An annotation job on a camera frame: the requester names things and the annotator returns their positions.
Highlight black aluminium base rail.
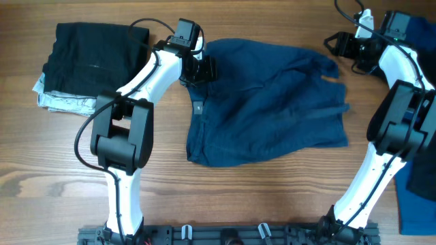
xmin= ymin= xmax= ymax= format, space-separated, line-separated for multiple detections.
xmin=77 ymin=223 xmax=381 ymax=245

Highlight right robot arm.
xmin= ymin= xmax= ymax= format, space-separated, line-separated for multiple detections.
xmin=315 ymin=8 xmax=435 ymax=244

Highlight navy blue shorts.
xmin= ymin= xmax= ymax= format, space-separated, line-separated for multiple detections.
xmin=186 ymin=39 xmax=349 ymax=167

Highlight black cable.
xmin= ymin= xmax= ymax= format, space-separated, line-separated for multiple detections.
xmin=74 ymin=17 xmax=205 ymax=245
xmin=333 ymin=0 xmax=426 ymax=235

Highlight left black cable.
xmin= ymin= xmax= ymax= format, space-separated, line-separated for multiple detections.
xmin=74 ymin=17 xmax=205 ymax=245

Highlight right black cable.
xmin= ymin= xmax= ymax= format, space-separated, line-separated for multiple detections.
xmin=333 ymin=0 xmax=426 ymax=235

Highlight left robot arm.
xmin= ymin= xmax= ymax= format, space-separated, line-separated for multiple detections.
xmin=90 ymin=18 xmax=217 ymax=244

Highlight folded light grey garment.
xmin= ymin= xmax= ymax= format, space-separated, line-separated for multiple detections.
xmin=33 ymin=73 xmax=96 ymax=116

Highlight blue t-shirt pile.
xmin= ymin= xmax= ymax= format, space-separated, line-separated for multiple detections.
xmin=395 ymin=17 xmax=435 ymax=235

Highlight folded black garment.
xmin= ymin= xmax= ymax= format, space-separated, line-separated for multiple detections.
xmin=42 ymin=22 xmax=148 ymax=97

